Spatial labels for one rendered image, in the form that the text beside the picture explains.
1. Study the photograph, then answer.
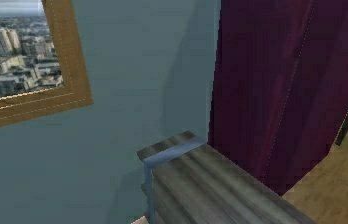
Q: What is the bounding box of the grey wooden shelf unit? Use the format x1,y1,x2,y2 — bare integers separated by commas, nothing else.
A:
136,130,318,224

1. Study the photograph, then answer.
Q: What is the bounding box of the dark red room door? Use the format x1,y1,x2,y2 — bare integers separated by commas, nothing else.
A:
207,0,348,197

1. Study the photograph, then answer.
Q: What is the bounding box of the wooden framed window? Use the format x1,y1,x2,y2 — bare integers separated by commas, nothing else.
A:
0,0,94,132

